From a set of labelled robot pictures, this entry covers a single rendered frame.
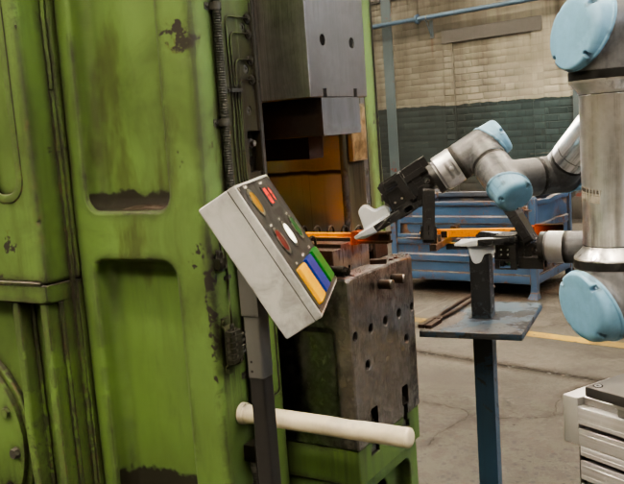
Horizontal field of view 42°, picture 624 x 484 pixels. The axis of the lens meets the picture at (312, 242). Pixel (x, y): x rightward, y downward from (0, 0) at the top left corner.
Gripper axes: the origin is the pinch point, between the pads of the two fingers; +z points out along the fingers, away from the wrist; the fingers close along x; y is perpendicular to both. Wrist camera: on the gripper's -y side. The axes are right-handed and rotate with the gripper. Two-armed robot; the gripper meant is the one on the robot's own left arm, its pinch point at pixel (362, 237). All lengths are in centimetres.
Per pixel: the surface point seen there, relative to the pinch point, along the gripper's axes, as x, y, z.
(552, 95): -838, -61, -185
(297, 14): -32, 50, -13
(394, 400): -49, -47, 24
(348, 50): -50, 38, -19
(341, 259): -39.2, -5.5, 12.3
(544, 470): -120, -119, 6
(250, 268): 27.0, 8.8, 16.4
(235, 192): 27.0, 21.3, 10.8
